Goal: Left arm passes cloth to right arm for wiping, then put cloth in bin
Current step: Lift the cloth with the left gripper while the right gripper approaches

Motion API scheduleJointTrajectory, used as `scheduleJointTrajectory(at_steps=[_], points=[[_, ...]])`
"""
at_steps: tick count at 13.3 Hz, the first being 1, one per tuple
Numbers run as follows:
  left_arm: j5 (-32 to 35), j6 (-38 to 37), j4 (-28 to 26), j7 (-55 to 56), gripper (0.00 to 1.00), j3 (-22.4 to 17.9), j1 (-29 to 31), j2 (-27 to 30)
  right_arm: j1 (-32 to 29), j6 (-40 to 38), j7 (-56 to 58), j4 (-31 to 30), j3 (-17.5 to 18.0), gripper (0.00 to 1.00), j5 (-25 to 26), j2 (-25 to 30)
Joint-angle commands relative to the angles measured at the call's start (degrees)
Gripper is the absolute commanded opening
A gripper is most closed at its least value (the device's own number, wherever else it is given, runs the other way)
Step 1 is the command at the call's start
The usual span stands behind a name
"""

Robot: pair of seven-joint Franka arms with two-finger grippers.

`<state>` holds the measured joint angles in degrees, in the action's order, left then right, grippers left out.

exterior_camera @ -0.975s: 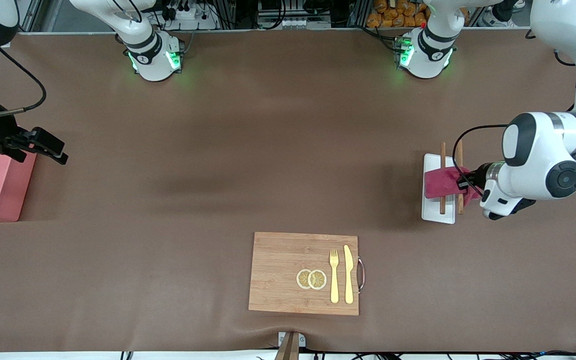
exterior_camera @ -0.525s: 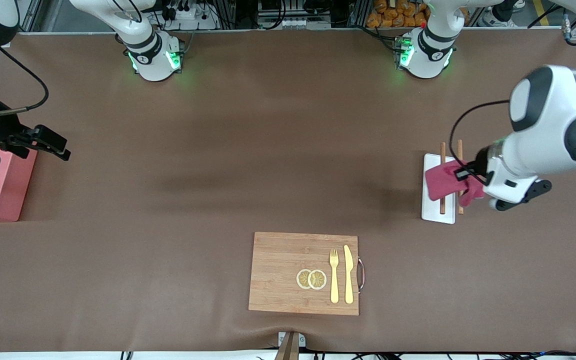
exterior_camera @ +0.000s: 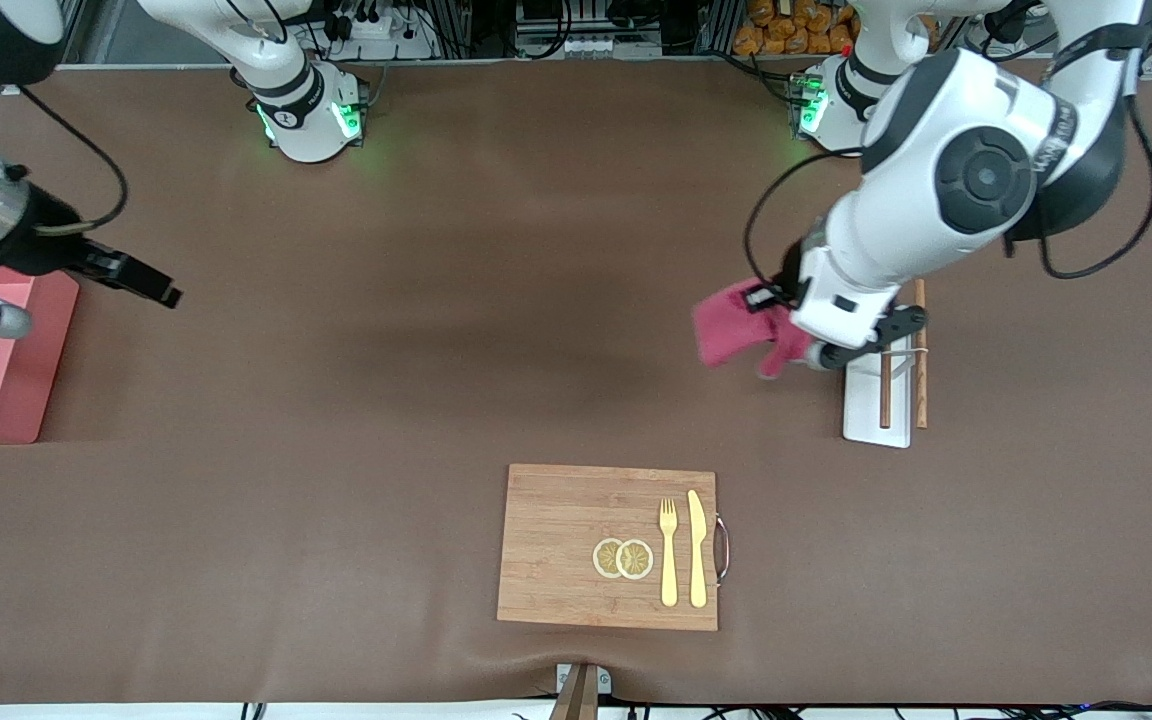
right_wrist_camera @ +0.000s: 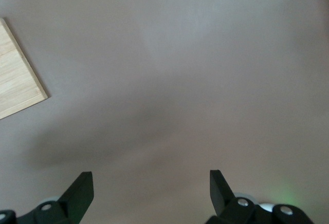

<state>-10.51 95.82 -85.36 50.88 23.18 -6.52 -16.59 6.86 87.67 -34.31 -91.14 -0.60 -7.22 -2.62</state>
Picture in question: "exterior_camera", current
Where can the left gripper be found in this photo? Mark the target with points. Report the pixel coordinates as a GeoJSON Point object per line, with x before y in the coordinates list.
{"type": "Point", "coordinates": [789, 270]}

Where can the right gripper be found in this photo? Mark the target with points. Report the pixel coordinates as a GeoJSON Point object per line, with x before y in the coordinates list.
{"type": "Point", "coordinates": [44, 247]}

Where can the red cloth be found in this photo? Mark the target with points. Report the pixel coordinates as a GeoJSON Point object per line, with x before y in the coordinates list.
{"type": "Point", "coordinates": [726, 330]}

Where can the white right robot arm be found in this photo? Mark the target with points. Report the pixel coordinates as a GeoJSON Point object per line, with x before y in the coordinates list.
{"type": "Point", "coordinates": [306, 120]}

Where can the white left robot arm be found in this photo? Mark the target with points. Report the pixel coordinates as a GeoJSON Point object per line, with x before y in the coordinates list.
{"type": "Point", "coordinates": [896, 230]}

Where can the white towel rack base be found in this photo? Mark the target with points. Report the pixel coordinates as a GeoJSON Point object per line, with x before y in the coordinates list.
{"type": "Point", "coordinates": [866, 410]}

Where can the wooden chopsticks pair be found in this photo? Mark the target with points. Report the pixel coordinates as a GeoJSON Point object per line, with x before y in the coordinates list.
{"type": "Point", "coordinates": [885, 400]}

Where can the wooden rack rod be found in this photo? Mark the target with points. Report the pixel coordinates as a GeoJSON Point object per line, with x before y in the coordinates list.
{"type": "Point", "coordinates": [921, 395]}

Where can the yellow knife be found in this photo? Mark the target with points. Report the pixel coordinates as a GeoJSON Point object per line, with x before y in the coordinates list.
{"type": "Point", "coordinates": [698, 550]}

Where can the pile of orange packets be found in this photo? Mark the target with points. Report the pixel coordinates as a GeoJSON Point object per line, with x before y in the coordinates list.
{"type": "Point", "coordinates": [796, 30]}

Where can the yellow fork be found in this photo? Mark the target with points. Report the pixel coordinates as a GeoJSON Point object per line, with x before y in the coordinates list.
{"type": "Point", "coordinates": [669, 570]}

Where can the lemon slice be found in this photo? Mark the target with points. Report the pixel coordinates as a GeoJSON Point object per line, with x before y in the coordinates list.
{"type": "Point", "coordinates": [636, 560]}
{"type": "Point", "coordinates": [604, 558]}

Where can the brown table cover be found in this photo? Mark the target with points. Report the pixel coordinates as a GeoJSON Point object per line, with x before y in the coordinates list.
{"type": "Point", "coordinates": [436, 300]}

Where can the white terminal block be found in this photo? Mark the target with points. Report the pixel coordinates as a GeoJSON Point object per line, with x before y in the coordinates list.
{"type": "Point", "coordinates": [586, 46]}

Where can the bamboo cutting board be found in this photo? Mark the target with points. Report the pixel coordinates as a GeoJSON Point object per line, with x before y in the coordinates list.
{"type": "Point", "coordinates": [556, 540]}

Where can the white power strip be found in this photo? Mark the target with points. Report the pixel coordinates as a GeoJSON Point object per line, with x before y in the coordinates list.
{"type": "Point", "coordinates": [376, 28]}

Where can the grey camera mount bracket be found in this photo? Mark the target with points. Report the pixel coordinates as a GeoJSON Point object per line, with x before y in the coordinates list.
{"type": "Point", "coordinates": [581, 690]}

